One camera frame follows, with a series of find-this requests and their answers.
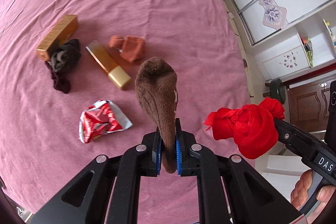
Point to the orange sock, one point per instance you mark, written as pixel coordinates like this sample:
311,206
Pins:
131,48

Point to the white sliding wardrobe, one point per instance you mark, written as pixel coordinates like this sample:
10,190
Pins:
287,37

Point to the red snack wrapper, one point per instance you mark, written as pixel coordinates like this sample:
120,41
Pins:
102,118

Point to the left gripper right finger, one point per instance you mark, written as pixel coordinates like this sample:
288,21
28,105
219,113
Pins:
229,189

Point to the pink bed sheet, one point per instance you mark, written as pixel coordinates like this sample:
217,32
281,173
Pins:
40,146

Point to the brown sock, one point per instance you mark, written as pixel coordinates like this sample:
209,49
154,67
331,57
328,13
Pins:
156,91

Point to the dark stool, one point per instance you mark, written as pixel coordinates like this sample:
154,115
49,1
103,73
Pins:
277,90

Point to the black sock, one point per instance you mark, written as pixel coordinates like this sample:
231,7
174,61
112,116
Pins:
63,60

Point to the gold cardboard box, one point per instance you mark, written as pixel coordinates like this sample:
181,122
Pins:
57,36

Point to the brown wooden door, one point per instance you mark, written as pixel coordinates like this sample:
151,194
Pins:
308,105

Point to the red knotted cloth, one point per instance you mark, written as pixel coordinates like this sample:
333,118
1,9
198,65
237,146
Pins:
251,126

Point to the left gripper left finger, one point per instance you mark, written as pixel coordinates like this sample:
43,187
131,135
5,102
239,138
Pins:
107,189

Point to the right hand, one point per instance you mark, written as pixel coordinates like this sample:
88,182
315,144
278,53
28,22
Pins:
299,195

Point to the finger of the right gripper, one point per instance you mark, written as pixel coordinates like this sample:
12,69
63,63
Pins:
296,140

